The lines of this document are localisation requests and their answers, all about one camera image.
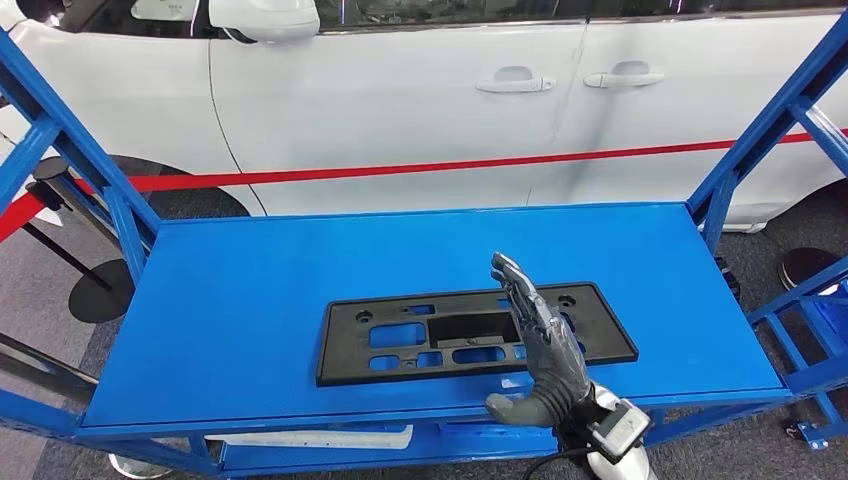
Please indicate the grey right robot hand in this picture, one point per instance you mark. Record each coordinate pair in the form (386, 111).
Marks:
(550, 358)

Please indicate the black plastic plate bracket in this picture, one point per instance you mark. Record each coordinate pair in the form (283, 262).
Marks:
(344, 358)

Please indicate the red barrier belt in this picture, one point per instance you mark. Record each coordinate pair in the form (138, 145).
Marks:
(397, 167)

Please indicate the black round stanchion base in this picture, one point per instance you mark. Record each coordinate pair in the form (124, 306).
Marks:
(805, 265)

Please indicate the white car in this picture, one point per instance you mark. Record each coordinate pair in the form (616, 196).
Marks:
(397, 119)

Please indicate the white car side mirror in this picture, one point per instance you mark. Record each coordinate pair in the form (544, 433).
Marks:
(265, 20)

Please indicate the black base stanchion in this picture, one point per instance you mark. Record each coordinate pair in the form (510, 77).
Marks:
(99, 295)

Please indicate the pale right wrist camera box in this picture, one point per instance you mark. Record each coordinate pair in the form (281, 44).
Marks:
(623, 430)

